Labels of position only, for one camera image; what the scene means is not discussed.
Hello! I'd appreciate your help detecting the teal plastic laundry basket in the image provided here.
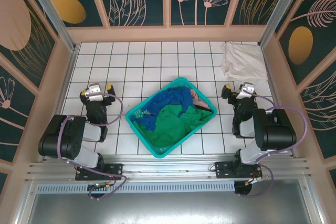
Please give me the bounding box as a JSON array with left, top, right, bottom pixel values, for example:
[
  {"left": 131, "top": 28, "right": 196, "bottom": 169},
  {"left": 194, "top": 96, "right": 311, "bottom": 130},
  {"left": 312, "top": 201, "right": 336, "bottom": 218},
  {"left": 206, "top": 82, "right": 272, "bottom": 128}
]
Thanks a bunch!
[{"left": 125, "top": 77, "right": 218, "bottom": 159}]

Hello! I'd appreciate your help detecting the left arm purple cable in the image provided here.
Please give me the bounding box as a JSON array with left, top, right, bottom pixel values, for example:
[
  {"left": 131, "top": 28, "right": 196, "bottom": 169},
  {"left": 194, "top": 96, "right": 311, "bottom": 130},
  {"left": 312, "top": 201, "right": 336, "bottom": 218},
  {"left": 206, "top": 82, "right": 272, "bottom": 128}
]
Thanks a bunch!
[{"left": 57, "top": 93, "right": 129, "bottom": 201}]

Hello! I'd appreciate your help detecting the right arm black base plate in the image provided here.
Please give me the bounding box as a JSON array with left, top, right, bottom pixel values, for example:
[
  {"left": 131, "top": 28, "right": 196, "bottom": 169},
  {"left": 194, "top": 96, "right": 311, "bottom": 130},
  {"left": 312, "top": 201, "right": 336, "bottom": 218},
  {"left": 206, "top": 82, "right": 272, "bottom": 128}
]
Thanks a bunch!
[{"left": 214, "top": 161, "right": 263, "bottom": 180}]

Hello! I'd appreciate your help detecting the green t-shirt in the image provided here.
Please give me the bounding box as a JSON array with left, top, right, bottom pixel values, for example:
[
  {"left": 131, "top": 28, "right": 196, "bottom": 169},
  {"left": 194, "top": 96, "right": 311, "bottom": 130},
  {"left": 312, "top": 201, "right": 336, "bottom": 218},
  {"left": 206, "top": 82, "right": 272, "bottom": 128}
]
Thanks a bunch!
[{"left": 136, "top": 102, "right": 213, "bottom": 149}]

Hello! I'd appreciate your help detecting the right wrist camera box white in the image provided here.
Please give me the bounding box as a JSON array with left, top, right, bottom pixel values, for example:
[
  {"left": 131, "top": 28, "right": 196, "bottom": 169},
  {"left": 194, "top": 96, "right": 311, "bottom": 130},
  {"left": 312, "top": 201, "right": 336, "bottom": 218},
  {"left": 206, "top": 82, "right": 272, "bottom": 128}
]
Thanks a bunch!
[{"left": 239, "top": 82, "right": 256, "bottom": 99}]

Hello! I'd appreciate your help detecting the slotted grey cable duct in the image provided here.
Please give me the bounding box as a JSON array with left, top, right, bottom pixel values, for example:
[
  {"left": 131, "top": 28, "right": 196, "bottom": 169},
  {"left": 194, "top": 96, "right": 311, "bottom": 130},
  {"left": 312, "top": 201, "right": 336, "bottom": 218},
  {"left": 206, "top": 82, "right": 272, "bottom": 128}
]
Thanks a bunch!
[{"left": 36, "top": 183, "right": 236, "bottom": 194}]

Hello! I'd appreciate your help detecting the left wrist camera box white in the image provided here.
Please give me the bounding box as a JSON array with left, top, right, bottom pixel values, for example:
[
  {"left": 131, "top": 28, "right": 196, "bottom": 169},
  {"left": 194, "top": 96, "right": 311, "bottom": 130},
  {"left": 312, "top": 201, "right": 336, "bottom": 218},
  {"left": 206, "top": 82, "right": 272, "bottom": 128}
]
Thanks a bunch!
[{"left": 87, "top": 83, "right": 105, "bottom": 102}]

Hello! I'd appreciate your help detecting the pink t-shirt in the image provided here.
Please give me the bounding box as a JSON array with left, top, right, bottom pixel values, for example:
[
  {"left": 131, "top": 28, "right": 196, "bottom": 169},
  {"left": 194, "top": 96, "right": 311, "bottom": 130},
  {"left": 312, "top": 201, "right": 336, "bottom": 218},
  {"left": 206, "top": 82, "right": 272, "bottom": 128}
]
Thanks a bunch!
[{"left": 190, "top": 89, "right": 211, "bottom": 110}]

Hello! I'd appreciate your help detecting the aluminium corner post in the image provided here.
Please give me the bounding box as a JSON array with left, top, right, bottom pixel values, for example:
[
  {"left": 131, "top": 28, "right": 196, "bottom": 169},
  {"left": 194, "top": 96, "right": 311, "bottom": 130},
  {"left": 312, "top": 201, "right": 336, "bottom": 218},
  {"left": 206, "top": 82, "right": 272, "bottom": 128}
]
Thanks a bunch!
[
  {"left": 258, "top": 0, "right": 313, "bottom": 48},
  {"left": 20, "top": 0, "right": 80, "bottom": 52}
]

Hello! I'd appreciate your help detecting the white folded t-shirt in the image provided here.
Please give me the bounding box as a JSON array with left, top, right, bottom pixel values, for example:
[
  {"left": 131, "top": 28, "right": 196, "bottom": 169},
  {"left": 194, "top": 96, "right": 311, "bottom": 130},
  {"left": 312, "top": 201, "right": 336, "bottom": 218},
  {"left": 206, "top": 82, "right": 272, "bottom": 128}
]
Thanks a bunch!
[{"left": 219, "top": 40, "right": 269, "bottom": 82}]

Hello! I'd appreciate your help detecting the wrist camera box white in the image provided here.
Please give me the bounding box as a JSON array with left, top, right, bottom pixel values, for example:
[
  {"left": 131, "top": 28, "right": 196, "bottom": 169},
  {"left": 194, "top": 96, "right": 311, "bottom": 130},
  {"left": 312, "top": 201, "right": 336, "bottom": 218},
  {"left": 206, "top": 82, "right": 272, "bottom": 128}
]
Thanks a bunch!
[
  {"left": 239, "top": 82, "right": 256, "bottom": 99},
  {"left": 87, "top": 83, "right": 105, "bottom": 102}
]

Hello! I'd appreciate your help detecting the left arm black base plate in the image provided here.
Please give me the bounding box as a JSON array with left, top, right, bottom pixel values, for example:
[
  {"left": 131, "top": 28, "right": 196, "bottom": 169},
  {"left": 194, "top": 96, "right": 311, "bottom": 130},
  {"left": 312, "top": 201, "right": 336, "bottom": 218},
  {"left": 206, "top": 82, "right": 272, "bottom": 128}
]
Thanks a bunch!
[{"left": 75, "top": 163, "right": 124, "bottom": 182}]

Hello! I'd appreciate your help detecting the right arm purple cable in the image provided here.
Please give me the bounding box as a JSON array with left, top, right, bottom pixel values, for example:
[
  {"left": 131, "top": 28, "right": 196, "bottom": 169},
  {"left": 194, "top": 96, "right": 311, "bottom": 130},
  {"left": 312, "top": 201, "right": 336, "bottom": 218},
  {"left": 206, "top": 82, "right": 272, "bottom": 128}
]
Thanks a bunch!
[{"left": 243, "top": 90, "right": 308, "bottom": 199}]

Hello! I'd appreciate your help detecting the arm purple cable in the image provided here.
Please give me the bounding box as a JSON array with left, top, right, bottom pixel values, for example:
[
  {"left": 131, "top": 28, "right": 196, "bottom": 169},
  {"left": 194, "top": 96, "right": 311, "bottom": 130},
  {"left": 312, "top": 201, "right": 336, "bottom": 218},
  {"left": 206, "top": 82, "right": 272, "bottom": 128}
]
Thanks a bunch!
[
  {"left": 57, "top": 93, "right": 129, "bottom": 201},
  {"left": 243, "top": 90, "right": 308, "bottom": 199}
]

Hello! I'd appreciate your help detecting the blue t-shirt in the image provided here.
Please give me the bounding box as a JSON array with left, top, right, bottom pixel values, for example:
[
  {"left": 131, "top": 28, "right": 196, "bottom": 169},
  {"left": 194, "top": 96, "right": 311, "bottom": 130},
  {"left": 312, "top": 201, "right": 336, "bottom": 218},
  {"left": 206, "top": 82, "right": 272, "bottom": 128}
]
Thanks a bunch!
[{"left": 133, "top": 87, "right": 195, "bottom": 132}]

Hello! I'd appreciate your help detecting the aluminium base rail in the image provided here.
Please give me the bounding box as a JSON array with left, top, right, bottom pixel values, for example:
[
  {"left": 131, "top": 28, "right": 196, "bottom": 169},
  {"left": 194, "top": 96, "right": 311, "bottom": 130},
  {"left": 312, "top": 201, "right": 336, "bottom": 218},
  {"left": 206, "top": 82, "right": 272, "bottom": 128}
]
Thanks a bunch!
[{"left": 25, "top": 154, "right": 312, "bottom": 183}]

